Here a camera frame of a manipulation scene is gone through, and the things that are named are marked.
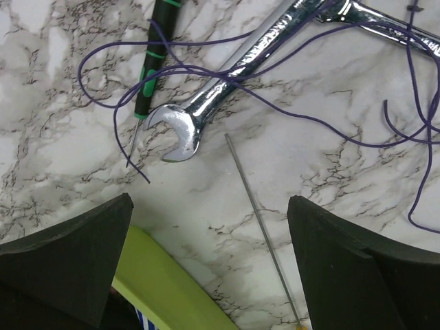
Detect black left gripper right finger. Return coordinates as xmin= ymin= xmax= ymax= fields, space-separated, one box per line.
xmin=287 ymin=196 xmax=439 ymax=329

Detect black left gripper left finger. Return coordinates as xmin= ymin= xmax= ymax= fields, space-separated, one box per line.
xmin=1 ymin=193 xmax=133 ymax=327

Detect blue white striped garment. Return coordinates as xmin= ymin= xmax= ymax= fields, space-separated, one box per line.
xmin=135 ymin=309 xmax=156 ymax=330

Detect lime green laundry basket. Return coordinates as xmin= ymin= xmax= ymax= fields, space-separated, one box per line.
xmin=112 ymin=225 xmax=237 ymax=330

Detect chrome combination wrench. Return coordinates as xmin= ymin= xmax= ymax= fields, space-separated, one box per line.
xmin=144 ymin=1 xmax=324 ymax=163

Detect green black precision screwdriver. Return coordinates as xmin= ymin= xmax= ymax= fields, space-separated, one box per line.
xmin=126 ymin=0 xmax=182 ymax=167

